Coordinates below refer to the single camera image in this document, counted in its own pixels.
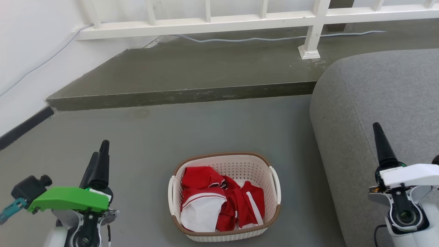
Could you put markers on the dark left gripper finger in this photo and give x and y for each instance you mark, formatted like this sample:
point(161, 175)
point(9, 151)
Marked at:
point(103, 164)
point(90, 171)

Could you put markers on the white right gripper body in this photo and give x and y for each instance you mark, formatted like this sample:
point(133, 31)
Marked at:
point(410, 176)

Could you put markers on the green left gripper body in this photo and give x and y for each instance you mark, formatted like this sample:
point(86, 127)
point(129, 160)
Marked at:
point(68, 200)

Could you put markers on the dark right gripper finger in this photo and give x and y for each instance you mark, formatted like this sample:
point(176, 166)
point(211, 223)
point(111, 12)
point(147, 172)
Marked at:
point(436, 160)
point(382, 147)

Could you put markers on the white laundry basket brown rim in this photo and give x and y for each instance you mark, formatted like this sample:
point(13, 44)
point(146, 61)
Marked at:
point(224, 161)

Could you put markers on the grey fabric sofa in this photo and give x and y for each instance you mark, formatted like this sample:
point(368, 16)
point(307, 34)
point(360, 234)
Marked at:
point(384, 103)

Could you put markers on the black baseboard strip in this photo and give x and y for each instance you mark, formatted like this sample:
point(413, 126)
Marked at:
point(24, 127)

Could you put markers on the red jersey white trim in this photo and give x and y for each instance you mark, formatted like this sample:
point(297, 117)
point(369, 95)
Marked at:
point(202, 181)

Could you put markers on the white garment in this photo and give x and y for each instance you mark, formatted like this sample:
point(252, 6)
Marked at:
point(200, 214)

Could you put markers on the white railing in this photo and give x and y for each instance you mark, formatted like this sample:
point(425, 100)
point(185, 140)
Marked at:
point(315, 20)

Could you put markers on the red shorts white stripe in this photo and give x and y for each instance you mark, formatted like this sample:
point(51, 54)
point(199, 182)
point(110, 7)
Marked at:
point(245, 206)

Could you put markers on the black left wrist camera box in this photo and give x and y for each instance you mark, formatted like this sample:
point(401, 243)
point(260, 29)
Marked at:
point(30, 188)

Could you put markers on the teal connector bracket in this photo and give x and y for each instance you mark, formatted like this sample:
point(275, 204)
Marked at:
point(12, 209)

